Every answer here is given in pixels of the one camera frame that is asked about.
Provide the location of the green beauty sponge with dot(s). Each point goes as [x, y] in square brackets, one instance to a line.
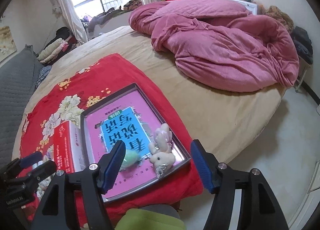
[131, 157]

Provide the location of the plush bunny pink bow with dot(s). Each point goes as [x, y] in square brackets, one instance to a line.
[160, 149]

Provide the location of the brown clothes pile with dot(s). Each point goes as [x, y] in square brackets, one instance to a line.
[275, 13]

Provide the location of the clothes on window sill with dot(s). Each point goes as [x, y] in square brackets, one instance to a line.
[104, 17]

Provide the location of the wall painting panels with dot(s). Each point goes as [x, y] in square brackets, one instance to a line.
[7, 44]

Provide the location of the white curtain left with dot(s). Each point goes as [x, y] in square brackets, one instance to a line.
[66, 9]

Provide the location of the red floral blanket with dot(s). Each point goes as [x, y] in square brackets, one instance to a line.
[93, 84]

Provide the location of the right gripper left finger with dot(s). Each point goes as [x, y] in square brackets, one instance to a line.
[109, 167]

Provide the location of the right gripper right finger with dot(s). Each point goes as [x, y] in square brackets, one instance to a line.
[206, 165]

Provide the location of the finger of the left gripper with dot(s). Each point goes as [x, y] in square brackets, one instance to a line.
[46, 169]
[31, 158]

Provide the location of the folded clothes stack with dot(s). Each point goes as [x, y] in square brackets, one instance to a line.
[63, 43]

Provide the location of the grey quilted headboard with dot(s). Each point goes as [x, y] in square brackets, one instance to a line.
[18, 79]

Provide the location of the blue patterned cloth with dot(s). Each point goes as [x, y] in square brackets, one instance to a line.
[42, 75]

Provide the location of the red tissue pack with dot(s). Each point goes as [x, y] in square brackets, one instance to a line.
[68, 150]

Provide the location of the pink quilted duvet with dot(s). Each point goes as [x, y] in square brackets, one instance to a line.
[220, 43]

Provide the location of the beige bed sheet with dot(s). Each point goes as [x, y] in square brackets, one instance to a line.
[225, 122]

